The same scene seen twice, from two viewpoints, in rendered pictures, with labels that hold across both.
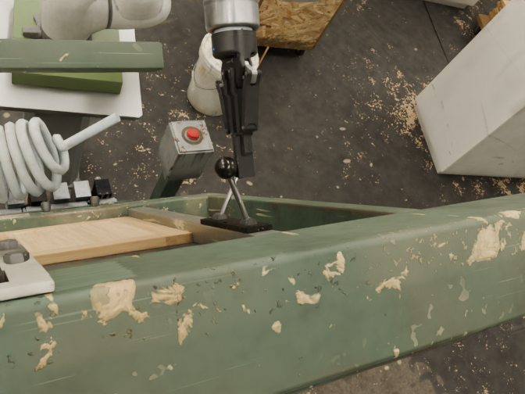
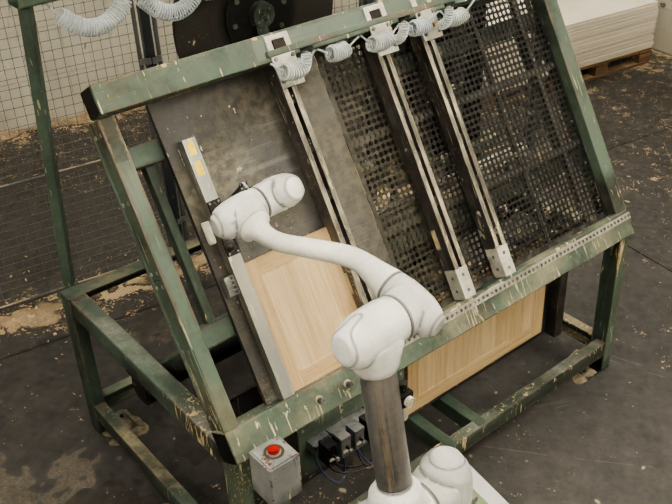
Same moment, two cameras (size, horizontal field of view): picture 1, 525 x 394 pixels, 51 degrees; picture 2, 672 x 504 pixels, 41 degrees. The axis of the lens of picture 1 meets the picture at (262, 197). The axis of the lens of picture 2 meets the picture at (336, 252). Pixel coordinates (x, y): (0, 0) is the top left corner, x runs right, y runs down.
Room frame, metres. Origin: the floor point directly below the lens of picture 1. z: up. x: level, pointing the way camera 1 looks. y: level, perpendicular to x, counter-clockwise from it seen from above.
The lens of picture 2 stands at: (2.99, 1.01, 2.98)
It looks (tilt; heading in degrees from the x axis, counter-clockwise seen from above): 32 degrees down; 194
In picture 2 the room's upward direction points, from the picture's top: 3 degrees counter-clockwise
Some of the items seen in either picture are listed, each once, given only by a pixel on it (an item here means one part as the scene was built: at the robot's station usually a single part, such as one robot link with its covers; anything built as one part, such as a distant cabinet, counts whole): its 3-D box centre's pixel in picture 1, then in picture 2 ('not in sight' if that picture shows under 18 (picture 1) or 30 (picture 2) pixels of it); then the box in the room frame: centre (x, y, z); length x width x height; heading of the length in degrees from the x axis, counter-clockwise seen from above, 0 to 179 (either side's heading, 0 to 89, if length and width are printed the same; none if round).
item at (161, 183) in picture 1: (152, 215); not in sight; (1.03, 0.29, 0.38); 0.06 x 0.06 x 0.75; 52
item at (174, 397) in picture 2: not in sight; (354, 328); (-0.32, 0.26, 0.41); 2.20 x 1.38 x 0.83; 142
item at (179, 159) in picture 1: (184, 151); (275, 472); (1.03, 0.29, 0.84); 0.12 x 0.12 x 0.18; 52
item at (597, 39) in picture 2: not in sight; (509, 45); (-4.69, 0.72, 0.28); 2.45 x 1.03 x 0.56; 133
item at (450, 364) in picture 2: not in sight; (479, 323); (-0.31, 0.83, 0.52); 0.90 x 0.02 x 0.55; 142
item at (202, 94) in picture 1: (223, 69); not in sight; (2.01, 0.56, 0.24); 0.32 x 0.30 x 0.47; 133
